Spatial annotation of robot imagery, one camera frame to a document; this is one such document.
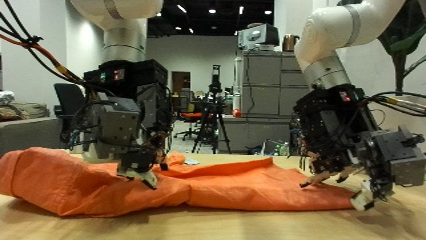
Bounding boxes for orange office chair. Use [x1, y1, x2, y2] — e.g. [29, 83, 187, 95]
[173, 103, 210, 141]

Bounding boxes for black camera tripod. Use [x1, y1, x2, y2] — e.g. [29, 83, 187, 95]
[190, 64, 233, 155]

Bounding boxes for black yellow left hand cables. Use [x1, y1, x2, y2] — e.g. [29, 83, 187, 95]
[364, 91, 426, 118]

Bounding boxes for grey sofa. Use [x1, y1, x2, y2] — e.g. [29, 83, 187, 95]
[0, 116, 63, 158]

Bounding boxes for orange shirt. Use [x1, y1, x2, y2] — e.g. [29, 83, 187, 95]
[0, 146, 359, 218]

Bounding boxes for brown door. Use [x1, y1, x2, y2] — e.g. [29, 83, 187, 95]
[171, 70, 191, 98]

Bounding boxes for copper kettle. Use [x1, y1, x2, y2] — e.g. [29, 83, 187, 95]
[280, 33, 302, 53]

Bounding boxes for grey filing cabinet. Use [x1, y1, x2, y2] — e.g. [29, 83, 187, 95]
[217, 49, 316, 156]

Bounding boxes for beige bag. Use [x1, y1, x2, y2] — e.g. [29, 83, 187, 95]
[0, 101, 50, 122]

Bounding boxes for orange black right hand cables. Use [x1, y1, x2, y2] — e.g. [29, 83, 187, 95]
[0, 0, 97, 88]

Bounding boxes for black office chair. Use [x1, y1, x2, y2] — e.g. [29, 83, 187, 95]
[52, 83, 90, 148]

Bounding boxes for green leafy plant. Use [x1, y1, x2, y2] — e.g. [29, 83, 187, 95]
[376, 0, 426, 96]

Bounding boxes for crumpled silver foil bag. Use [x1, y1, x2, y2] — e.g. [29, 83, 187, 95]
[0, 90, 17, 106]

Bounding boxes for grey white appliance box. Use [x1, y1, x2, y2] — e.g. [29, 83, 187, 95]
[237, 23, 279, 52]

